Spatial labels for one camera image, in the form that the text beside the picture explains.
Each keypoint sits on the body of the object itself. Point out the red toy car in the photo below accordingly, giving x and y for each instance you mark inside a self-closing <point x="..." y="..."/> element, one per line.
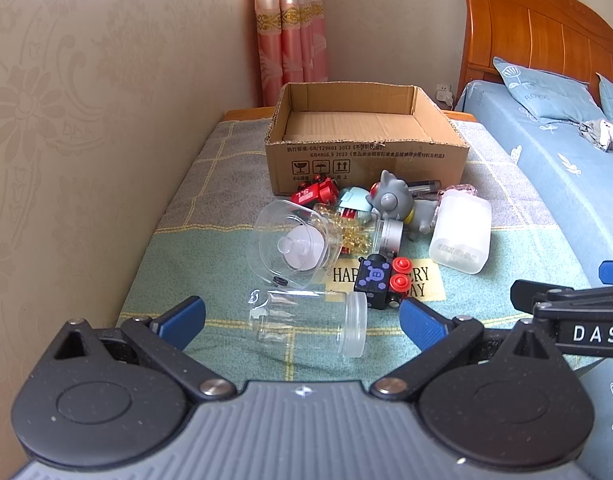
<point x="316" y="191"/>

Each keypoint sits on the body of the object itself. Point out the black oval case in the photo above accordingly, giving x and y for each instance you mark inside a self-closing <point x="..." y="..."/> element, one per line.
<point x="426" y="186"/>

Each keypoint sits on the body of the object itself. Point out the large clear plastic jar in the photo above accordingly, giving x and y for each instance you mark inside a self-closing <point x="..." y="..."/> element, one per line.
<point x="271" y="240"/>

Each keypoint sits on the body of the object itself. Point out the clear jar with translucent lid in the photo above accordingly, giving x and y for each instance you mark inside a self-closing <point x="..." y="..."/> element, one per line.
<point x="354" y="322"/>

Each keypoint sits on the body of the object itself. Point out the silver-lid glass jar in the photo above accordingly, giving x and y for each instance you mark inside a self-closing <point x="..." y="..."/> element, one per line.
<point x="390" y="235"/>

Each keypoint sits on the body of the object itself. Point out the white inner jar stopper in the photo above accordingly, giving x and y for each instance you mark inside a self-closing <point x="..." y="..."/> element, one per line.
<point x="301" y="245"/>

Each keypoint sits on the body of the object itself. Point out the wooden bed frame edge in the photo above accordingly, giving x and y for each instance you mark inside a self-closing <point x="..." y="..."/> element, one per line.
<point x="241" y="113"/>

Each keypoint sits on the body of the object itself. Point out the white wall socket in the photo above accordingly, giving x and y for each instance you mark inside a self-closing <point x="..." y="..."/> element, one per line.
<point x="444" y="92"/>

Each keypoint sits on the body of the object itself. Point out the pink patterned curtain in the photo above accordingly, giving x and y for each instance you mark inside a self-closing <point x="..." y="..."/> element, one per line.
<point x="291" y="35"/>

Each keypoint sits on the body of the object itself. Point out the checked green grey blanket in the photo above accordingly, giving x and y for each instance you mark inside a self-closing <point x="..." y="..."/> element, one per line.
<point x="211" y="210"/>

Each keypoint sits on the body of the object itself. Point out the grey cat figurine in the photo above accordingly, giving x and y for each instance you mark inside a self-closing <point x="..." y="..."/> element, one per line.
<point x="391" y="195"/>

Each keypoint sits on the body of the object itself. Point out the blue leaf print bedsheet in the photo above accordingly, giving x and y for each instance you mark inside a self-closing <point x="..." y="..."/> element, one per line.
<point x="536" y="160"/>

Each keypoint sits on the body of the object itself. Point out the orange wooden headboard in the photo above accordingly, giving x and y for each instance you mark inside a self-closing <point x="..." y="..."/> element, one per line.
<point x="536" y="25"/>

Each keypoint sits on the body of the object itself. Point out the black toy train red wheels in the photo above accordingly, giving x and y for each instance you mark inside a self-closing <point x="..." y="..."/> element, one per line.
<point x="374" y="275"/>

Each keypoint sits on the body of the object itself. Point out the grey crumpled cloth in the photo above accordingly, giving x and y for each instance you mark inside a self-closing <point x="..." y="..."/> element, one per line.
<point x="601" y="132"/>

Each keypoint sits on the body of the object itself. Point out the white plastic bottle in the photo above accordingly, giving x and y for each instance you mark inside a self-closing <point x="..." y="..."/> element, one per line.
<point x="459" y="240"/>

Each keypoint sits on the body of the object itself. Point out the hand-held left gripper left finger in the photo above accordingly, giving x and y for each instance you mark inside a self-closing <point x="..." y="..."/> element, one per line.
<point x="184" y="312"/>

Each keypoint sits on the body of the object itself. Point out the brown cardboard box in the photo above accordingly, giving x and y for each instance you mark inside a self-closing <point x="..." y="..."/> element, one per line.
<point x="366" y="160"/>

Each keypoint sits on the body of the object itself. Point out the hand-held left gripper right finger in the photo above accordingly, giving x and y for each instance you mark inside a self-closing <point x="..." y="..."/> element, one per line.
<point x="421" y="322"/>

